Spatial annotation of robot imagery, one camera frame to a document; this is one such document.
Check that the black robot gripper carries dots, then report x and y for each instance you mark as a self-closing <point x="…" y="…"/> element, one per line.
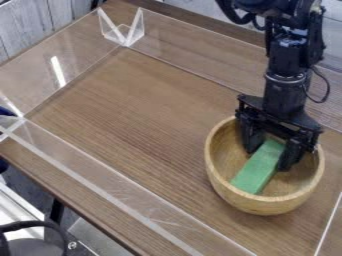
<point x="278" y="113"/>

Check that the black table leg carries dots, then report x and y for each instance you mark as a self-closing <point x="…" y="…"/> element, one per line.
<point x="56" y="211"/>

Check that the green rectangular block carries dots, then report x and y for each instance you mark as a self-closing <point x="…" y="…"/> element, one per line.
<point x="258" y="170"/>

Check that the blue object at left edge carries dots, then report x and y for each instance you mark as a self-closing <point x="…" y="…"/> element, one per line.
<point x="5" y="112"/>

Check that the light wooden bowl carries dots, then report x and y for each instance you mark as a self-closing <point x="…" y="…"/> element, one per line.
<point x="289" y="188"/>

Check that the clear acrylic tray wall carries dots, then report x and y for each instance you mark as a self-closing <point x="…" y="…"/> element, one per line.
<point x="110" y="132"/>

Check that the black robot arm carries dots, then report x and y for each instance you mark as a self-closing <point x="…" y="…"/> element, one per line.
<point x="291" y="23"/>

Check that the clear acrylic corner bracket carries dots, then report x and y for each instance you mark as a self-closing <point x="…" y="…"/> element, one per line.
<point x="123" y="34"/>

